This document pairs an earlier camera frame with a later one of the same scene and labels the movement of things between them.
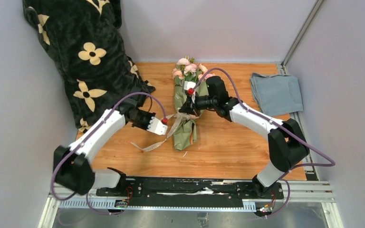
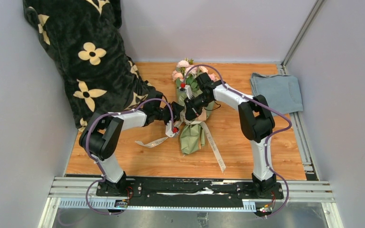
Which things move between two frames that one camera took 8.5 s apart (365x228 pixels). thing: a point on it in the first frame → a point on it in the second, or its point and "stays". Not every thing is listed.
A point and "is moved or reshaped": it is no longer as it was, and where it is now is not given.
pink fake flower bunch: x=185 y=70 stays
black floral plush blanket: x=81 y=37 stays
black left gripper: x=150 y=115 → x=176 y=109
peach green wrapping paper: x=185 y=132 is moved or reshaped
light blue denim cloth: x=276 y=95 stays
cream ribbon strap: x=182 y=116 is moved or reshaped
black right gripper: x=189 y=107 stays
